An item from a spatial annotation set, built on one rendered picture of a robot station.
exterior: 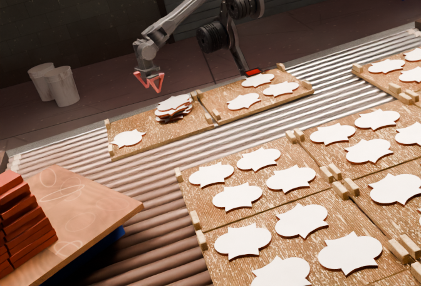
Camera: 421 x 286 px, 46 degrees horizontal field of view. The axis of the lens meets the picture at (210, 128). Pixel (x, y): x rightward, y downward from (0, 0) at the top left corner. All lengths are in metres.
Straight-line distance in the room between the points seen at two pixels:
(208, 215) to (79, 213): 0.35
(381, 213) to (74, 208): 0.82
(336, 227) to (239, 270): 0.26
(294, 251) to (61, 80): 4.52
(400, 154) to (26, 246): 1.04
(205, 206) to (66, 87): 4.23
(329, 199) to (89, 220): 0.64
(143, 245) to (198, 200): 0.21
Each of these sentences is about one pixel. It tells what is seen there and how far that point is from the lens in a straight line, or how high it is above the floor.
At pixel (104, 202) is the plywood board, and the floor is 1.04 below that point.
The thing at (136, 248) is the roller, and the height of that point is 0.92.
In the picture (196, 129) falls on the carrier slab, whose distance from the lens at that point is 1.89.
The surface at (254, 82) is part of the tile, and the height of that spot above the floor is 0.95.
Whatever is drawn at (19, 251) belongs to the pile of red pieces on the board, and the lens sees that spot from 1.32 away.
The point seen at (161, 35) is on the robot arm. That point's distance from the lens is 1.95.
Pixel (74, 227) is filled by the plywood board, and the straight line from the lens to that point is 1.37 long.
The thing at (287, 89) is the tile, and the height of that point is 0.95.
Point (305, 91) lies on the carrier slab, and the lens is 2.00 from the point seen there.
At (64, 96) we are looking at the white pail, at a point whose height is 0.11.
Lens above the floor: 1.74
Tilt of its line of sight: 25 degrees down
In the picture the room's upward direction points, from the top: 15 degrees counter-clockwise
